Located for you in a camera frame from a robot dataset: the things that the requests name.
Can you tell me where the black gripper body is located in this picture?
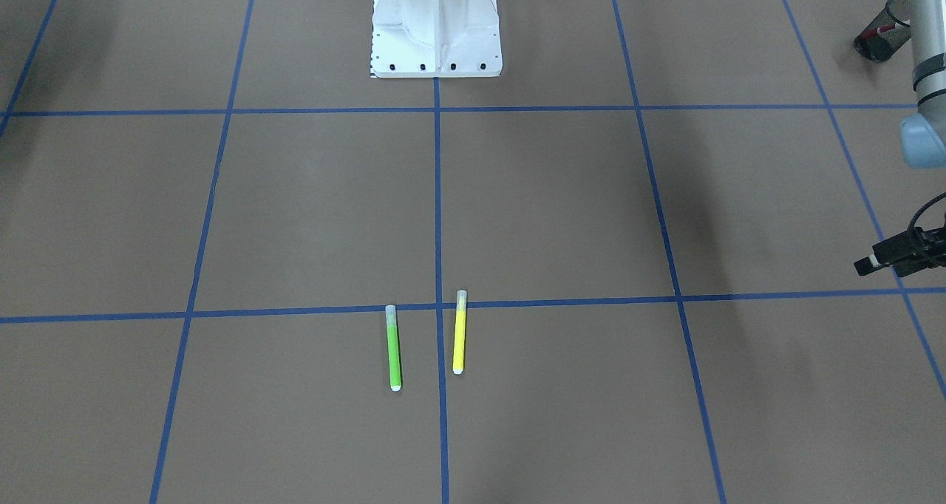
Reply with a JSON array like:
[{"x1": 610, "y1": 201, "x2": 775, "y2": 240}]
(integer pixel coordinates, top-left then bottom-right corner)
[{"x1": 908, "y1": 227, "x2": 945, "y2": 275}]

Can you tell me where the red and white marker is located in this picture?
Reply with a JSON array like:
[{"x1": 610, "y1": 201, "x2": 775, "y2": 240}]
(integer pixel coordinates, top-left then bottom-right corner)
[{"x1": 858, "y1": 20, "x2": 911, "y2": 43}]

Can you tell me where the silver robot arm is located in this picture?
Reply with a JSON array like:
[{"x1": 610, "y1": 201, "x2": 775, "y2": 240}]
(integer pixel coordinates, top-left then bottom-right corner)
[{"x1": 852, "y1": 0, "x2": 945, "y2": 277}]

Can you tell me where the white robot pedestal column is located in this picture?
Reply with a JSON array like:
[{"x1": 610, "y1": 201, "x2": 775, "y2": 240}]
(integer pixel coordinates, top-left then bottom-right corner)
[{"x1": 370, "y1": 0, "x2": 503, "y2": 79}]

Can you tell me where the green highlighter marker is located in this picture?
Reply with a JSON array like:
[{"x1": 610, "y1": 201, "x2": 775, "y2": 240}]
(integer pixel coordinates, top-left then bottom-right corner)
[{"x1": 384, "y1": 303, "x2": 403, "y2": 392}]

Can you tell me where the yellow highlighter marker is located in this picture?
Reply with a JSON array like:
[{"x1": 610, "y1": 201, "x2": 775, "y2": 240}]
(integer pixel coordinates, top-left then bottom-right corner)
[{"x1": 452, "y1": 289, "x2": 469, "y2": 375}]

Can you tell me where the black mesh cup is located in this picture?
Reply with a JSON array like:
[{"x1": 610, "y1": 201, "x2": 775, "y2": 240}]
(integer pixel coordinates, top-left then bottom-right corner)
[{"x1": 854, "y1": 0, "x2": 912, "y2": 63}]

